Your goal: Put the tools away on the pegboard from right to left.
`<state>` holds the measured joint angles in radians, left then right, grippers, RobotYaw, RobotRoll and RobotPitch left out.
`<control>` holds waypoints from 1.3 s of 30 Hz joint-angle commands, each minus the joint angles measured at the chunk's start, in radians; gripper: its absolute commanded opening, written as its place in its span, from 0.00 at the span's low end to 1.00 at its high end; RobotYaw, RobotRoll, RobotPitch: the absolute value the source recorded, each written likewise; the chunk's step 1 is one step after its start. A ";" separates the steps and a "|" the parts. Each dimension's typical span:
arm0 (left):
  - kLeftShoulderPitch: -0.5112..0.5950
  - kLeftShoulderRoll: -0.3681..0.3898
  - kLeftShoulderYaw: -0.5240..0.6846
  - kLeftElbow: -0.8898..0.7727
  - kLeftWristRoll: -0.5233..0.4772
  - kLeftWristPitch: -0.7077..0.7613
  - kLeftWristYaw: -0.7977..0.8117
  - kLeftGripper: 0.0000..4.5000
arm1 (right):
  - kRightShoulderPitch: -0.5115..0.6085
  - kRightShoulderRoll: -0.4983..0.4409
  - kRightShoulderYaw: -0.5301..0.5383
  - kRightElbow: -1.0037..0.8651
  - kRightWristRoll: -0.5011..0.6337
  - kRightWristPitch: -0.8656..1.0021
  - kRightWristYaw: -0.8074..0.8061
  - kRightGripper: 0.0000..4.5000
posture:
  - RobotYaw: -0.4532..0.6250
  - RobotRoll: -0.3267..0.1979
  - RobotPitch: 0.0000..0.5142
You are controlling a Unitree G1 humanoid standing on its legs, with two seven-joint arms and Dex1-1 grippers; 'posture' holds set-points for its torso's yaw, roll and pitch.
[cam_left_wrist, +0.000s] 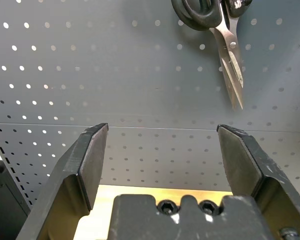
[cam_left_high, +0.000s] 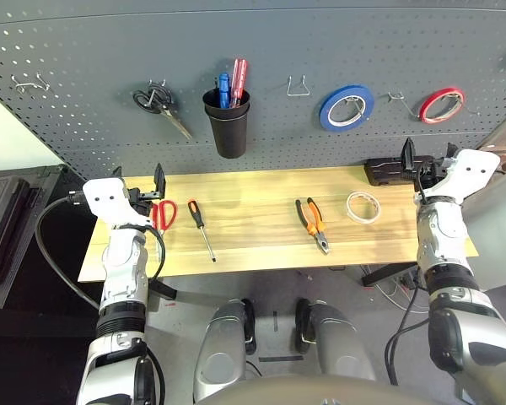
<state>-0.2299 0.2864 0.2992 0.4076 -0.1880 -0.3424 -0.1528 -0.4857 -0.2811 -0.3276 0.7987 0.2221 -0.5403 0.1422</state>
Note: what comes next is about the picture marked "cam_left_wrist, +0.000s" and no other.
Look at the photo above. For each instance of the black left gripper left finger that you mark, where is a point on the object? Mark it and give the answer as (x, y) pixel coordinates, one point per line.
(72, 180)

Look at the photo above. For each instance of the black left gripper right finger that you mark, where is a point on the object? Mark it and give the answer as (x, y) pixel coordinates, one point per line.
(255, 165)

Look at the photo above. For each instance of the grey perforated pegboard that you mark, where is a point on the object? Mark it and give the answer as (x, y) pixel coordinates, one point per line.
(130, 82)

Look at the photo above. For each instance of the dark cabinet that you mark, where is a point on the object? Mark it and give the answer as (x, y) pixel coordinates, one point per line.
(5, 205)

